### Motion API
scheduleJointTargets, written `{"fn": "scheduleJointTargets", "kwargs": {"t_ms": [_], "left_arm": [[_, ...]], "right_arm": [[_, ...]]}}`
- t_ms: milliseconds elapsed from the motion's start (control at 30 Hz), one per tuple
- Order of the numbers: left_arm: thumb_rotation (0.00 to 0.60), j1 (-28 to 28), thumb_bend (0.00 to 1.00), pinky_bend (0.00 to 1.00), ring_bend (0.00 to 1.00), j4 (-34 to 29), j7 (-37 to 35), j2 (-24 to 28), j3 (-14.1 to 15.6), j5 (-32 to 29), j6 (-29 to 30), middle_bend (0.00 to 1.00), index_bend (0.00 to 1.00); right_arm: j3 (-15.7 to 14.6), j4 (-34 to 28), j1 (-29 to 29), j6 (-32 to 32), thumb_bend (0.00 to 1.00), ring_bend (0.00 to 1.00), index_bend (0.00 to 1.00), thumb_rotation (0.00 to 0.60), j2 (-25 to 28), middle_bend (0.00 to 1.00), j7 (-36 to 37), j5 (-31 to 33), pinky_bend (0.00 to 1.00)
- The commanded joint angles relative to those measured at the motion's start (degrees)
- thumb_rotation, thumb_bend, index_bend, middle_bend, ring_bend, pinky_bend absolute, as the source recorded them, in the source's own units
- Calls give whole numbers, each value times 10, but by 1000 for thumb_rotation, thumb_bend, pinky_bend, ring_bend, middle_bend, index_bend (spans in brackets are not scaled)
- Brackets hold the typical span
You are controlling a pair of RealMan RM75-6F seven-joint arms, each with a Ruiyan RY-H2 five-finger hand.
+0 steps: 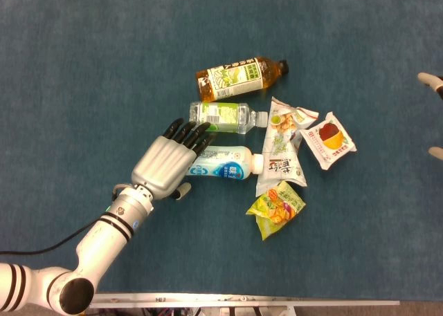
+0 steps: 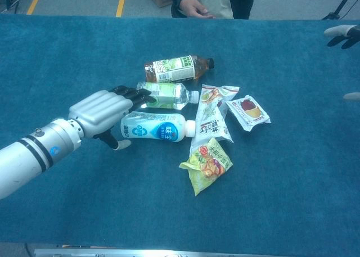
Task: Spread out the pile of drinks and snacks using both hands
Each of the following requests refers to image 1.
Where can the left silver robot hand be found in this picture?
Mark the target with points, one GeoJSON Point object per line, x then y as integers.
{"type": "Point", "coordinates": [162, 167]}

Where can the white milk drink bottle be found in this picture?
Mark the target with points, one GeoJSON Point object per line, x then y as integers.
{"type": "Point", "coordinates": [228, 164]}

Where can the clear water bottle green label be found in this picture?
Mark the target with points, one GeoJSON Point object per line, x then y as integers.
{"type": "Point", "coordinates": [228, 117]}

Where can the brown tea bottle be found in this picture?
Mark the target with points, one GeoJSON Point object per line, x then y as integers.
{"type": "Point", "coordinates": [239, 77]}

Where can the long white snack bag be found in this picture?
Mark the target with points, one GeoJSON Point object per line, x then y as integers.
{"type": "Point", "coordinates": [280, 146]}

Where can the yellow-green chip bag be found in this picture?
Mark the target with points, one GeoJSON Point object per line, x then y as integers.
{"type": "Point", "coordinates": [277, 209]}

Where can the square white cake packet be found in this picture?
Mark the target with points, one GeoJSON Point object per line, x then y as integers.
{"type": "Point", "coordinates": [328, 139]}

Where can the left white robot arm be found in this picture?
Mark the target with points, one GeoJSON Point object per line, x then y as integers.
{"type": "Point", "coordinates": [100, 240]}

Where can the blue felt table cloth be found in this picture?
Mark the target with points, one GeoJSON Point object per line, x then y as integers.
{"type": "Point", "coordinates": [86, 88]}

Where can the aluminium frame rail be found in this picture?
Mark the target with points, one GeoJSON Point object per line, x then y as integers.
{"type": "Point", "coordinates": [242, 300]}

